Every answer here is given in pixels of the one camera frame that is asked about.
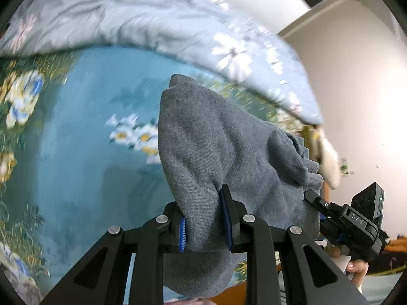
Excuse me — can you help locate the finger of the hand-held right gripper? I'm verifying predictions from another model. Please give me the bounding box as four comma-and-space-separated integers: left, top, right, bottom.
303, 189, 338, 220
319, 218, 346, 247

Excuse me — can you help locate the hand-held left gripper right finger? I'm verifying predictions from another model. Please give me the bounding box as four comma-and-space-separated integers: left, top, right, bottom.
219, 184, 369, 305

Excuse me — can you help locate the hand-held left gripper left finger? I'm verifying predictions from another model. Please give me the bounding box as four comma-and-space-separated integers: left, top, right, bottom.
40, 202, 189, 305

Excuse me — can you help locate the grey knit garment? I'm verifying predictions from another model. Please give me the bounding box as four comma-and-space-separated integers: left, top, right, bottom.
157, 74, 324, 298

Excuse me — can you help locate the person's right hand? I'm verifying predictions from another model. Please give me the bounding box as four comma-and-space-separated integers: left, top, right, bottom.
327, 244, 369, 294

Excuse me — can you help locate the white plush toy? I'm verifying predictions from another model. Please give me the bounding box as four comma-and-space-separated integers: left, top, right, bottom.
316, 127, 341, 190

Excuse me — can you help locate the orange and dark cloth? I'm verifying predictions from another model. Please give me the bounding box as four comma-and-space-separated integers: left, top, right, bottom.
366, 233, 407, 276

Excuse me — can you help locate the teal floral bed sheet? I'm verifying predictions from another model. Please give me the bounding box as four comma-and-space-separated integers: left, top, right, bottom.
0, 46, 307, 305

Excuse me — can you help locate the light blue floral quilt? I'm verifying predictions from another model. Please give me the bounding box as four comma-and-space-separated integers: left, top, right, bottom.
0, 0, 325, 125

